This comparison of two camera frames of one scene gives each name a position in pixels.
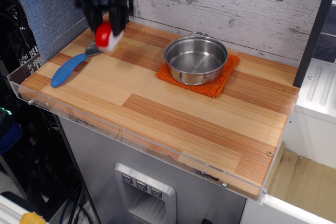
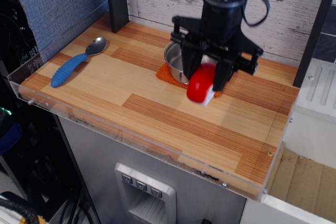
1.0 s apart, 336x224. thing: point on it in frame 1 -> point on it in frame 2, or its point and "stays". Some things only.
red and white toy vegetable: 104,38 -> 200,87
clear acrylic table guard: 211,109 stays
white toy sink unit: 301,188 stays
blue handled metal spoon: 92,49 stays
